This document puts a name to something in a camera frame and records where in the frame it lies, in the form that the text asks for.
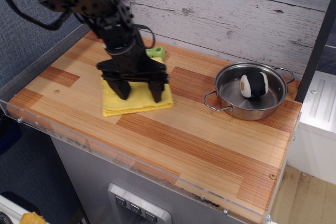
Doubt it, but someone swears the dark vertical post right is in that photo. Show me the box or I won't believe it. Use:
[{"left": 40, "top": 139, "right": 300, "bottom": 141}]
[{"left": 295, "top": 0, "right": 335, "bottom": 103}]

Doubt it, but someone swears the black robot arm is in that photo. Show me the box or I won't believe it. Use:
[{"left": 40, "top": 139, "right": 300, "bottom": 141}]
[{"left": 38, "top": 0, "right": 169, "bottom": 102}]

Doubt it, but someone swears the plush sushi roll toy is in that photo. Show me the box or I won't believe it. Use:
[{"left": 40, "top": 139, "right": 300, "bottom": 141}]
[{"left": 240, "top": 72, "right": 269, "bottom": 99}]

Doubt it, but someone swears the yellow cloth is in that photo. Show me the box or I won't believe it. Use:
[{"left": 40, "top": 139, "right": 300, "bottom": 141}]
[{"left": 101, "top": 56, "right": 174, "bottom": 118}]

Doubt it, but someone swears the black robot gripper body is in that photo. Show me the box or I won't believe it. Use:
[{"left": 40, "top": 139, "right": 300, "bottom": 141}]
[{"left": 97, "top": 25, "right": 169, "bottom": 87}]

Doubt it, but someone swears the green handled grey toy spatula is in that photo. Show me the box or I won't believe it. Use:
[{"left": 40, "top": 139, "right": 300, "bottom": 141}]
[{"left": 145, "top": 46, "right": 166, "bottom": 59}]

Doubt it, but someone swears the grey dispenser panel with buttons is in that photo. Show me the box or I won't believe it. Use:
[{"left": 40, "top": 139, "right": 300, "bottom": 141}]
[{"left": 108, "top": 183, "right": 172, "bottom": 224}]

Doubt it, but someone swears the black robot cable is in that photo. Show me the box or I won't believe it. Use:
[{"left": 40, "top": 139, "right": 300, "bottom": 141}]
[{"left": 0, "top": 0, "right": 157, "bottom": 49}]

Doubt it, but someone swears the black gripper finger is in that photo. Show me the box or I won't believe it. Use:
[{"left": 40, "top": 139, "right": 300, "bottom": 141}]
[
  {"left": 107, "top": 80, "right": 131, "bottom": 100},
  {"left": 148, "top": 82, "right": 164, "bottom": 103}
]

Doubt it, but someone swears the stainless steel pot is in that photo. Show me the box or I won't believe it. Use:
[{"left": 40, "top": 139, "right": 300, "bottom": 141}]
[{"left": 204, "top": 62, "right": 295, "bottom": 121}]

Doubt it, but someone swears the white cabinet at right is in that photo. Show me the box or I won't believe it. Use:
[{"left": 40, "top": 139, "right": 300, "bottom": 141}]
[{"left": 287, "top": 71, "right": 335, "bottom": 184}]

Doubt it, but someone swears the yellow and black object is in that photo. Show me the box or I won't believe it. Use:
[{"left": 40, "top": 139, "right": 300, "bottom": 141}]
[{"left": 0, "top": 209, "right": 49, "bottom": 224}]

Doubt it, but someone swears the clear acrylic table guard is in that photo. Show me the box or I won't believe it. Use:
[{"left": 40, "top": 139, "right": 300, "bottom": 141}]
[{"left": 1, "top": 27, "right": 301, "bottom": 223}]

